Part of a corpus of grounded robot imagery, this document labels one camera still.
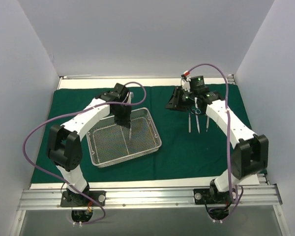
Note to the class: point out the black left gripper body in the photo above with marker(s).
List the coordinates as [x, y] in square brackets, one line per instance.
[123, 118]

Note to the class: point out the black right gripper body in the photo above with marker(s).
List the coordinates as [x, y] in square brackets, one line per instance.
[175, 99]

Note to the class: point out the steel forceps clamp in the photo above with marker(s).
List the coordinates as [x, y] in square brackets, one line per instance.
[197, 112]

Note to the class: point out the steel surgical scissors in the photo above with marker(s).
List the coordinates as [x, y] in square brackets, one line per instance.
[207, 123]

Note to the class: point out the metal mesh instrument tray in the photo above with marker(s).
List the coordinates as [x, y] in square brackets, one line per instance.
[108, 142]

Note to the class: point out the green surgical drape cloth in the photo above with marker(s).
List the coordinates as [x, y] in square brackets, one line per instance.
[182, 154]

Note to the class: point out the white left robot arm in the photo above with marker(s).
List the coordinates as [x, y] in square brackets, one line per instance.
[64, 147]

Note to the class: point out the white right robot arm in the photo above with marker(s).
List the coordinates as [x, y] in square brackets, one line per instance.
[247, 152]

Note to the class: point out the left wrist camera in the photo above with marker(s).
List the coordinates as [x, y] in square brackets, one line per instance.
[129, 97]

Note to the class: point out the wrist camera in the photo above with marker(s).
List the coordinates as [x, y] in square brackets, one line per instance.
[197, 85]
[129, 97]

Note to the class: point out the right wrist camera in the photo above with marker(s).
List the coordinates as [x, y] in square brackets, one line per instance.
[197, 85]

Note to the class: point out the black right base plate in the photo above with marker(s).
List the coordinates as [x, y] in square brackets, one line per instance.
[204, 196]

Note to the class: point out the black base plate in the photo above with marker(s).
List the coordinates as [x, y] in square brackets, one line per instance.
[204, 196]
[70, 199]

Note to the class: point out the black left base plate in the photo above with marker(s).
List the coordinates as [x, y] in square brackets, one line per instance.
[70, 199]

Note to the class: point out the aluminium front rail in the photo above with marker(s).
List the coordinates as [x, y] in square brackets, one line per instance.
[135, 198]

